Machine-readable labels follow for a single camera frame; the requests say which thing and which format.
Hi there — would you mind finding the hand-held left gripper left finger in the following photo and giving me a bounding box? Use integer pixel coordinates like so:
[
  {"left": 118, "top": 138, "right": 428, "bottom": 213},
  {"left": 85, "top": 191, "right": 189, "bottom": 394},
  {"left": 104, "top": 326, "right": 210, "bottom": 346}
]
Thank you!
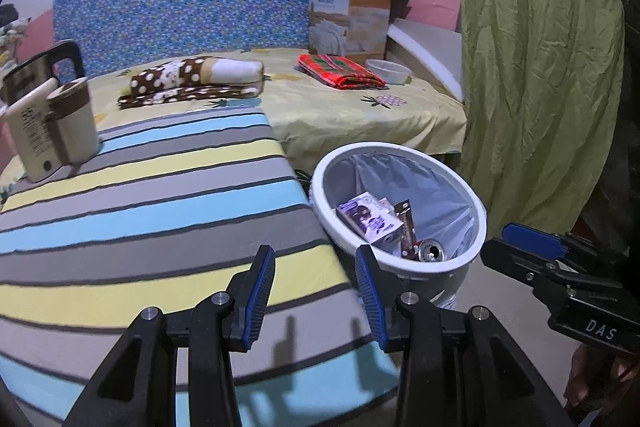
[{"left": 62, "top": 244, "right": 277, "bottom": 427}]

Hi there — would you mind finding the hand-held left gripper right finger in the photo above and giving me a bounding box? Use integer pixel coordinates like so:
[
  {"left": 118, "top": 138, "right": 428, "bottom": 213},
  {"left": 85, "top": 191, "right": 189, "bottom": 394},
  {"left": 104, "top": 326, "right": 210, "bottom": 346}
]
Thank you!
[{"left": 354, "top": 244, "right": 573, "bottom": 427}]

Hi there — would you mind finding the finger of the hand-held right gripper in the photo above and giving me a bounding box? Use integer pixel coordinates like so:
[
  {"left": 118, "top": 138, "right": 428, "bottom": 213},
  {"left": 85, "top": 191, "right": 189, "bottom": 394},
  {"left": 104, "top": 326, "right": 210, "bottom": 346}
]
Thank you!
[
  {"left": 481, "top": 237, "right": 571, "bottom": 298},
  {"left": 501, "top": 222, "right": 608, "bottom": 265}
]

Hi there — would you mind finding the red cartoon drink can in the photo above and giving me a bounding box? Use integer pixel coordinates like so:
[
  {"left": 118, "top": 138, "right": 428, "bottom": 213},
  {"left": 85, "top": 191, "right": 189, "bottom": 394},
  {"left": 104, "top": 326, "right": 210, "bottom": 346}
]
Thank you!
[{"left": 417, "top": 239, "right": 447, "bottom": 264}]

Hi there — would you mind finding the small purple carton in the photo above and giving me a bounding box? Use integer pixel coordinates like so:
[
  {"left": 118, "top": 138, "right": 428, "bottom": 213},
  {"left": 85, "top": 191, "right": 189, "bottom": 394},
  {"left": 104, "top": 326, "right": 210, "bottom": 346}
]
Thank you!
[{"left": 336, "top": 191, "right": 405, "bottom": 255}]

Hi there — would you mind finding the brown snack wrapper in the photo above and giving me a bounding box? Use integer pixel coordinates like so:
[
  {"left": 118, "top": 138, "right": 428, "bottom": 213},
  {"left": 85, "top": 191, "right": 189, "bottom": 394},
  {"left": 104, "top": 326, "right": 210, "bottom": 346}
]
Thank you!
[{"left": 392, "top": 201, "right": 420, "bottom": 260}]

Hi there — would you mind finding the white trash bin with liner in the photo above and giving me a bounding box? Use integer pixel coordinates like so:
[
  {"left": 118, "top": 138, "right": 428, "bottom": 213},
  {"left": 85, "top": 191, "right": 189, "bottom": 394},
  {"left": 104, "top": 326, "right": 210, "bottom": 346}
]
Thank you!
[{"left": 310, "top": 142, "right": 487, "bottom": 310}]

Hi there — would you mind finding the person's right hand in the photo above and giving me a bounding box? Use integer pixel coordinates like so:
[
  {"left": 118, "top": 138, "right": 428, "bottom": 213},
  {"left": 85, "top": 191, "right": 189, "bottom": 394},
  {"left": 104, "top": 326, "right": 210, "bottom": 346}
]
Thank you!
[{"left": 564, "top": 343, "right": 640, "bottom": 410}]

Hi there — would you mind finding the green curtain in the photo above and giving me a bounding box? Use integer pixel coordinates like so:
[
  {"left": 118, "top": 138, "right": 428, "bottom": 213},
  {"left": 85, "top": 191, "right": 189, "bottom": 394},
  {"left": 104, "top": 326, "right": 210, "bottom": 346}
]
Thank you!
[{"left": 449, "top": 0, "right": 628, "bottom": 228}]

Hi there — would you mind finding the yellow bed sheet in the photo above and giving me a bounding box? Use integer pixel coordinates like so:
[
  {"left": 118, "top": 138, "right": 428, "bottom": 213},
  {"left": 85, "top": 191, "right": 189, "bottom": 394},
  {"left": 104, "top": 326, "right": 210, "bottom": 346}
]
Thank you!
[{"left": 0, "top": 47, "right": 468, "bottom": 172}]

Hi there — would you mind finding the white bowl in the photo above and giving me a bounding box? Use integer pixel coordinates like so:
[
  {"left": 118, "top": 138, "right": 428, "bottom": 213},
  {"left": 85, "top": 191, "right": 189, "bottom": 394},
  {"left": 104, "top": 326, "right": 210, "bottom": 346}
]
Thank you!
[{"left": 366, "top": 59, "right": 413, "bottom": 85}]

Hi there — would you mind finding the red plaid cloth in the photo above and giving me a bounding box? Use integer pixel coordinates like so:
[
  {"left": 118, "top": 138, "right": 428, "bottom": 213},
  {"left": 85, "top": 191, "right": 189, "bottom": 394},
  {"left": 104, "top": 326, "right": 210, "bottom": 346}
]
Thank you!
[{"left": 297, "top": 53, "right": 388, "bottom": 90}]

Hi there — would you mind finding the brown polka dot blanket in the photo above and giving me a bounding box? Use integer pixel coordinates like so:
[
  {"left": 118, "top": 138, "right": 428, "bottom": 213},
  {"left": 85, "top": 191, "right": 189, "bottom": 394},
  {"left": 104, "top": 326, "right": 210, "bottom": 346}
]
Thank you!
[{"left": 118, "top": 57, "right": 266, "bottom": 110}]

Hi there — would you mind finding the beige cup with brown band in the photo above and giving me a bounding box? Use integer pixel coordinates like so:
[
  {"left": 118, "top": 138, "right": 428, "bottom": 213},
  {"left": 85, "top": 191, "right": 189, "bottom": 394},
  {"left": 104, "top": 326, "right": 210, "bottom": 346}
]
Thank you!
[{"left": 47, "top": 77, "right": 101, "bottom": 165}]

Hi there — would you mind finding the cardboard quilt box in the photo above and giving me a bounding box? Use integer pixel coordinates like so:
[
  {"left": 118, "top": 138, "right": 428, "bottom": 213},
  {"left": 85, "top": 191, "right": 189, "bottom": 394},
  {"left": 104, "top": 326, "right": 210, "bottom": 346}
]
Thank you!
[{"left": 302, "top": 0, "right": 413, "bottom": 62}]

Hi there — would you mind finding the pineapple print bedding pile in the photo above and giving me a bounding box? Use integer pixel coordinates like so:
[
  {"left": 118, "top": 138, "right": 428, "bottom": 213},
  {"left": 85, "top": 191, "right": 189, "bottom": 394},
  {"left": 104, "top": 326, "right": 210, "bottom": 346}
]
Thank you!
[{"left": 0, "top": 4, "right": 31, "bottom": 62}]

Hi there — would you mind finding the white bed frame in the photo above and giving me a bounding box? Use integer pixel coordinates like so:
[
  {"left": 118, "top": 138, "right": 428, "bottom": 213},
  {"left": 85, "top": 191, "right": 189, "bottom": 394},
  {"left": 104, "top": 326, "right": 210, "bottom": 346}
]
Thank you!
[{"left": 387, "top": 19, "right": 463, "bottom": 100}]

